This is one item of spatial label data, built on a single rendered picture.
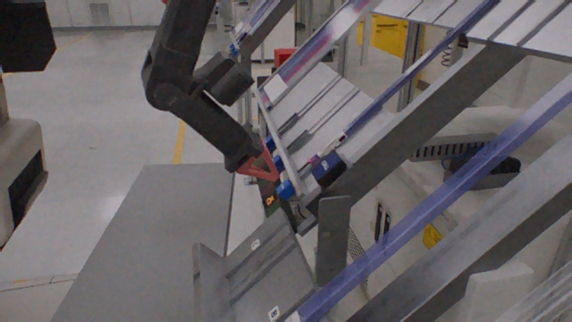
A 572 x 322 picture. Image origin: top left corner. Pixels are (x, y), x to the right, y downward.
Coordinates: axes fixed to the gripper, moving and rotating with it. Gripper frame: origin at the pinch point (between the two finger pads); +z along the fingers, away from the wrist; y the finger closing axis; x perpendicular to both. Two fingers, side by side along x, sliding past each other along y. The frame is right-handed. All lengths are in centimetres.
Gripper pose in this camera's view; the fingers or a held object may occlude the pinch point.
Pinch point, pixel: (273, 175)
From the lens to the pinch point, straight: 69.2
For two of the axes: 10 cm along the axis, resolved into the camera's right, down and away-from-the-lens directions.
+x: -7.2, 6.7, 1.8
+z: 6.7, 6.1, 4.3
